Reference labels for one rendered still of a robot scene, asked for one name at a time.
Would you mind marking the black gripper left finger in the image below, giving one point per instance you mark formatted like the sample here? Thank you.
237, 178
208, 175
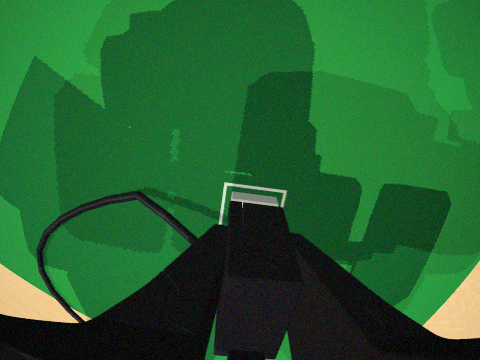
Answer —
169, 319

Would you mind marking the green circuit board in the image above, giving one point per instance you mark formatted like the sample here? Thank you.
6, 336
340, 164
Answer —
361, 118

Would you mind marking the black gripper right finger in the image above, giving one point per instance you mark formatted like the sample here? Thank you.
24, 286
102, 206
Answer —
338, 318

